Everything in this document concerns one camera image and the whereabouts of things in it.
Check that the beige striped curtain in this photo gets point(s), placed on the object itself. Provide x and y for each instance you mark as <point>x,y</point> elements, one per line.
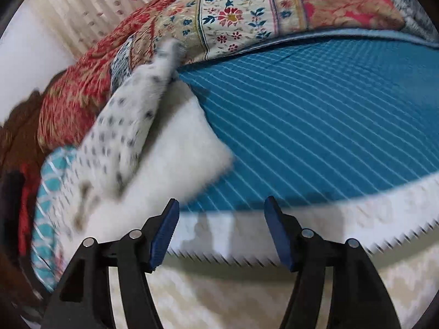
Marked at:
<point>85,10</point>

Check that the teal lattice pillow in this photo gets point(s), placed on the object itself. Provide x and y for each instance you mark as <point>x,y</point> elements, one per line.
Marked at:
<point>51,185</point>

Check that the brown cloth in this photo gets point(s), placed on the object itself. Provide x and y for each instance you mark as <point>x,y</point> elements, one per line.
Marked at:
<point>20,133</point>

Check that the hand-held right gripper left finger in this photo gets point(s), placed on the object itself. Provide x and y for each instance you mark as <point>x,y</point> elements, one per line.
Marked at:
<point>164,240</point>

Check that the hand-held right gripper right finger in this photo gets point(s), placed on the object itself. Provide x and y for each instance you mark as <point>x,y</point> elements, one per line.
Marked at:
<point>276,236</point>

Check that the red floral quilt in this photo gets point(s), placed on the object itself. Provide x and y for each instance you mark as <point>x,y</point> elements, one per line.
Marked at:
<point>240,13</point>

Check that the cream spotted fleece garment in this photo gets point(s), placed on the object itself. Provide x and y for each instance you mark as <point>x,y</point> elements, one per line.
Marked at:
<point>178,150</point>

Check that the red cloth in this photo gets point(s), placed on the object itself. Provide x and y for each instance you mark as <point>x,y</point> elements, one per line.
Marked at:
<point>29,205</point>

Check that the patterned bedspread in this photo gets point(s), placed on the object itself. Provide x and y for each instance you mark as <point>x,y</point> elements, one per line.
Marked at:
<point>308,126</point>

